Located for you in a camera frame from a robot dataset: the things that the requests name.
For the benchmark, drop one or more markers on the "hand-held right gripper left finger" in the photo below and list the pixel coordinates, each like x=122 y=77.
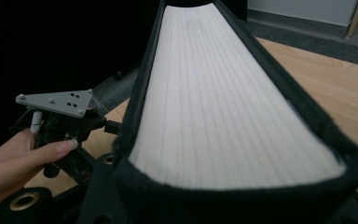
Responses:
x=102 y=199

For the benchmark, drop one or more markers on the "black hardcover book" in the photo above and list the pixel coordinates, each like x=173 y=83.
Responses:
x=223 y=109

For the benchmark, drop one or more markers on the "white panel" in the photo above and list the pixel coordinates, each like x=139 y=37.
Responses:
x=292 y=9

